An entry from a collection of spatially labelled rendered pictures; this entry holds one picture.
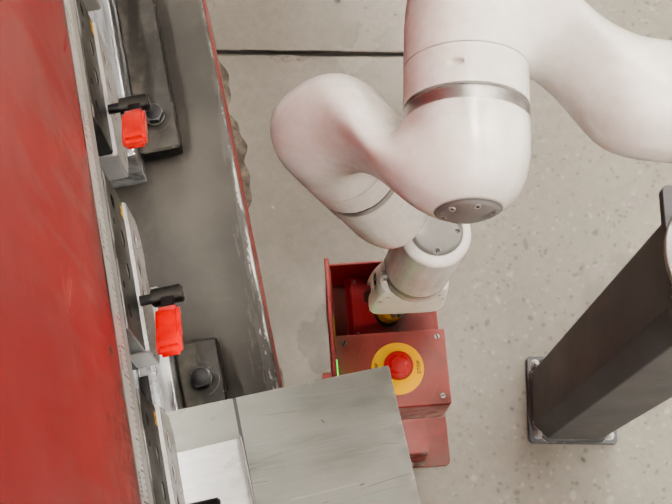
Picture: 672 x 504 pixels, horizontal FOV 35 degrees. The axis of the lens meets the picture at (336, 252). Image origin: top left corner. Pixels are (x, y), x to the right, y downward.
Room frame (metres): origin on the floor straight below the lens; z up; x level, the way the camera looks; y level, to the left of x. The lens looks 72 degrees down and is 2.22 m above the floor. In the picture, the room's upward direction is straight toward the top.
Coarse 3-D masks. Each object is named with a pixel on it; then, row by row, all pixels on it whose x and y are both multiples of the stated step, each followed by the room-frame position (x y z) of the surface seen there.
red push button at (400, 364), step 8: (392, 352) 0.31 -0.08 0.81; (400, 352) 0.31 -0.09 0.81; (384, 360) 0.30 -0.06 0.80; (392, 360) 0.30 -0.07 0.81; (400, 360) 0.30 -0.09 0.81; (408, 360) 0.30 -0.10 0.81; (392, 368) 0.29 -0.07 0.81; (400, 368) 0.29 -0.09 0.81; (408, 368) 0.29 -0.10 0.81; (392, 376) 0.28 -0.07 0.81; (400, 376) 0.28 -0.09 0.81; (408, 376) 0.28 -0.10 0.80
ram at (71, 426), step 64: (0, 0) 0.35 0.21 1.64; (0, 64) 0.29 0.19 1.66; (64, 64) 0.41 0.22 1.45; (0, 128) 0.24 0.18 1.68; (64, 128) 0.33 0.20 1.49; (0, 192) 0.20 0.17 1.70; (64, 192) 0.27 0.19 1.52; (0, 256) 0.16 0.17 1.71; (64, 256) 0.21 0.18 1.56; (0, 320) 0.12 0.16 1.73; (64, 320) 0.16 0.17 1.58; (0, 384) 0.09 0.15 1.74; (64, 384) 0.12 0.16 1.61; (0, 448) 0.06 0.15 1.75; (64, 448) 0.08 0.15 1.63; (128, 448) 0.10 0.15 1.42
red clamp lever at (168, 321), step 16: (160, 288) 0.27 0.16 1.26; (176, 288) 0.27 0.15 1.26; (144, 304) 0.26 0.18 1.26; (160, 304) 0.26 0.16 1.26; (160, 320) 0.23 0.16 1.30; (176, 320) 0.23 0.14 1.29; (160, 336) 0.21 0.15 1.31; (176, 336) 0.21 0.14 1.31; (160, 352) 0.20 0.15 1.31; (176, 352) 0.20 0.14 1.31
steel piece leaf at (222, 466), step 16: (208, 448) 0.16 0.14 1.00; (224, 448) 0.16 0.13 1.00; (240, 448) 0.16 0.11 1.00; (192, 464) 0.14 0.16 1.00; (208, 464) 0.14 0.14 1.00; (224, 464) 0.14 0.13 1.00; (240, 464) 0.14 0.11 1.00; (192, 480) 0.12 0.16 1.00; (208, 480) 0.12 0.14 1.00; (224, 480) 0.12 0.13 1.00; (240, 480) 0.12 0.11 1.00; (192, 496) 0.10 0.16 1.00; (208, 496) 0.10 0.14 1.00; (224, 496) 0.10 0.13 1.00; (240, 496) 0.10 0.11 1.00
